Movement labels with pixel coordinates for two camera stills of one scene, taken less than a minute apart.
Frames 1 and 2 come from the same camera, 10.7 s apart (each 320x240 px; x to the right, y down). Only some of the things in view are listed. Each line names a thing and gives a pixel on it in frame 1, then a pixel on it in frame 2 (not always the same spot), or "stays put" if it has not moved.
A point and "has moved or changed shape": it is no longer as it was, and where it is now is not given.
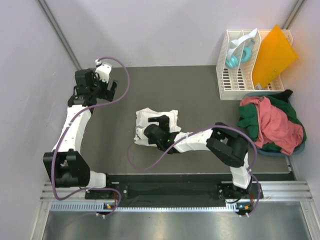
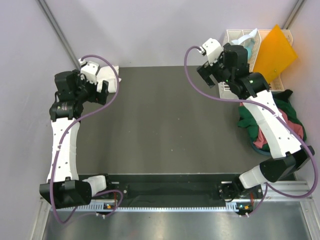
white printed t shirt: x=142 y=117 has moved or changed shape
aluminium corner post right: x=293 y=14 stays put
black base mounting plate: x=168 y=187 stays put
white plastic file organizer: x=239 y=55 stays put
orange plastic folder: x=275 y=53 stays put
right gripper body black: x=164 y=122 → x=220 y=74
